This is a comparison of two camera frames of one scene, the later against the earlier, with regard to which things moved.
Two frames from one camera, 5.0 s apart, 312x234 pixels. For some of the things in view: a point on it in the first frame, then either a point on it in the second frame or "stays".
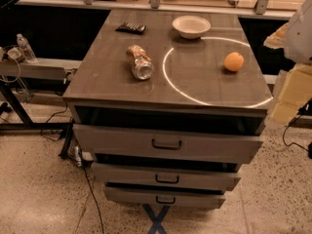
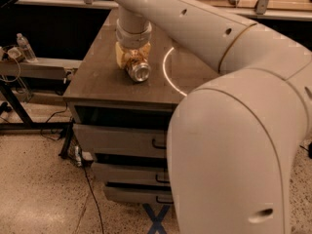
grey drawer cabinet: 167,105 stays
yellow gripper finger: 295,92 -> 132,32
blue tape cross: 156,219 stays
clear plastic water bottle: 27,51 stays
